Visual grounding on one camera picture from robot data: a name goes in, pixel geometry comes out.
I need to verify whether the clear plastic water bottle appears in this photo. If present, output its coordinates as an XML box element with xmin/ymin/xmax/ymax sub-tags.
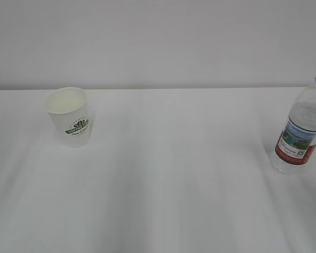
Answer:
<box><xmin>271</xmin><ymin>77</ymin><xmax>316</xmax><ymax>174</ymax></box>

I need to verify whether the white paper cup green logo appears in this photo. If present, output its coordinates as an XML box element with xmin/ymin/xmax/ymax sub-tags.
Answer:
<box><xmin>44</xmin><ymin>87</ymin><xmax>91</xmax><ymax>148</ymax></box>

